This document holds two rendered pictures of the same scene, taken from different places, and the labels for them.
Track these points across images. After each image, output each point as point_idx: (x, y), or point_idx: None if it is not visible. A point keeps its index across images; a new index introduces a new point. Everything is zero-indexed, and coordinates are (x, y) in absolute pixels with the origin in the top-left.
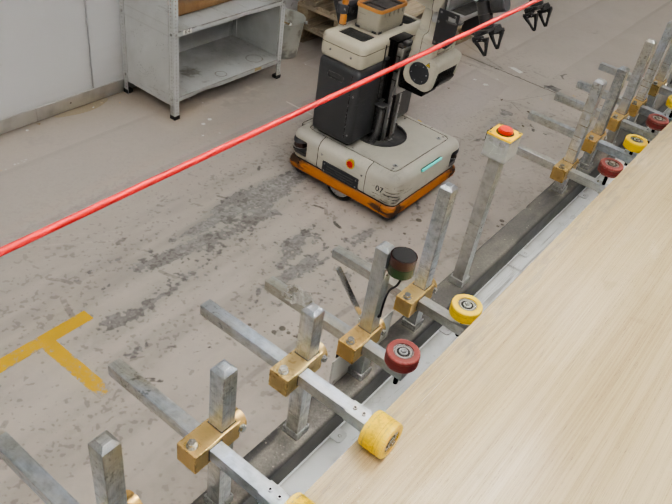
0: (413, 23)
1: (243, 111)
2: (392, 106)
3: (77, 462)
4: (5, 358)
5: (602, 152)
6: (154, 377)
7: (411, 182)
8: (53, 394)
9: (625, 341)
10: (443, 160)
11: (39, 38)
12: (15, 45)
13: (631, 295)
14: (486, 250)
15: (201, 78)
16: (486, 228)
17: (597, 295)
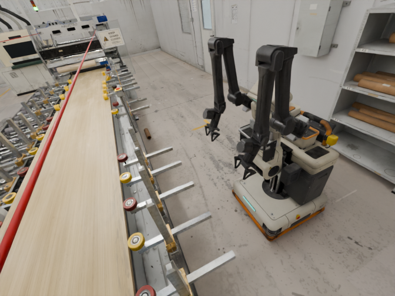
0: (307, 155)
1: (335, 170)
2: (276, 178)
3: (178, 127)
4: (206, 120)
5: None
6: (191, 135)
7: (238, 192)
8: (194, 125)
9: (83, 126)
10: (257, 215)
11: (317, 97)
12: (310, 94)
13: (87, 133)
14: (139, 139)
15: (346, 149)
16: (223, 240)
17: (94, 127)
